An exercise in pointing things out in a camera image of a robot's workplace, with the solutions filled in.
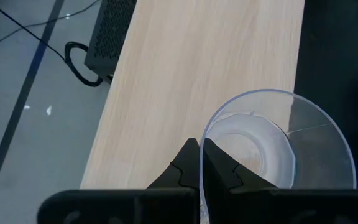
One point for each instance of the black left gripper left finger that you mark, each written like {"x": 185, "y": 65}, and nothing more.
{"x": 185, "y": 174}

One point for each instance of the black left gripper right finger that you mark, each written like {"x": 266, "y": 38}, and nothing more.
{"x": 216, "y": 174}

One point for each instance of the clear plastic cup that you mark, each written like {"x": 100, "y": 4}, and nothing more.
{"x": 259, "y": 146}

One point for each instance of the wooden shelf with black legs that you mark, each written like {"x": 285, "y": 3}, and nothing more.
{"x": 182, "y": 77}

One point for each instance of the black perforated computer case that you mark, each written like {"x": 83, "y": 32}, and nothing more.
{"x": 110, "y": 37}

